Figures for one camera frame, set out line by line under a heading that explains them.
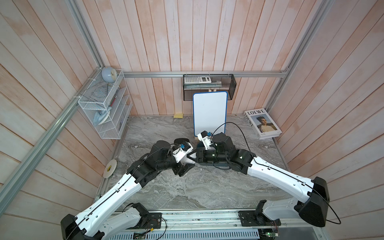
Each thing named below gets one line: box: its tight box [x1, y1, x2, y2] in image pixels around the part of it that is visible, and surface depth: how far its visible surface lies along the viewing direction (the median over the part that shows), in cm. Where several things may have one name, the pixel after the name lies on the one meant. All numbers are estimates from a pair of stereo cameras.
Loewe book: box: [243, 108, 283, 140], surface depth 113 cm
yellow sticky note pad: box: [173, 113, 184, 119], surface depth 121 cm
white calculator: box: [184, 76, 212, 85], surface depth 92 cm
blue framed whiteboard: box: [192, 91, 228, 137], surface depth 89 cm
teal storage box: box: [196, 147, 231, 167], surface depth 62 cm
